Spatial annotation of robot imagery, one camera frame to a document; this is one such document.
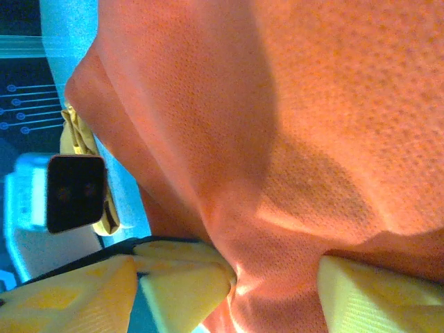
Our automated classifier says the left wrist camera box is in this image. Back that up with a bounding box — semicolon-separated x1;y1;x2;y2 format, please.
46;154;108;235

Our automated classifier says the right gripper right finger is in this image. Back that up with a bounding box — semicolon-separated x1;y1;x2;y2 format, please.
318;255;444;333

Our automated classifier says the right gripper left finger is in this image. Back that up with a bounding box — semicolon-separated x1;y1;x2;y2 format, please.
0;255;138;333

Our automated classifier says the aluminium frame post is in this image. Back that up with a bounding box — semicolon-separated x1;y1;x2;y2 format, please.
0;34;46;59

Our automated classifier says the yellow t-shirt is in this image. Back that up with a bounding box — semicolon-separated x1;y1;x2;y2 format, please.
59;102;121;237

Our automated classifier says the orange t-shirt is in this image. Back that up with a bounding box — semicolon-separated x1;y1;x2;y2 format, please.
64;0;444;333

